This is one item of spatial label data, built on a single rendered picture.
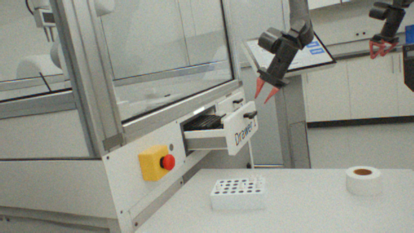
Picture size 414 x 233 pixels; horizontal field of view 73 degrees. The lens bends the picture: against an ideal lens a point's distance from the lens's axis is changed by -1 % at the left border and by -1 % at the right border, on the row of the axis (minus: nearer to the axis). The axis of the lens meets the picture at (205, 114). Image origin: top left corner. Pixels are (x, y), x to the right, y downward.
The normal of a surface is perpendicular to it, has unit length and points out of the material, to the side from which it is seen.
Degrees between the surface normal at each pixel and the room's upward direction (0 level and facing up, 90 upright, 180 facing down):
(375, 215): 0
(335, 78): 90
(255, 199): 90
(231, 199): 90
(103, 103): 90
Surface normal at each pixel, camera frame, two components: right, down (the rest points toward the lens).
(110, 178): 0.90, -0.08
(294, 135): 0.28, 0.12
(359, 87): -0.41, 0.23
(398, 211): -0.18, -0.97
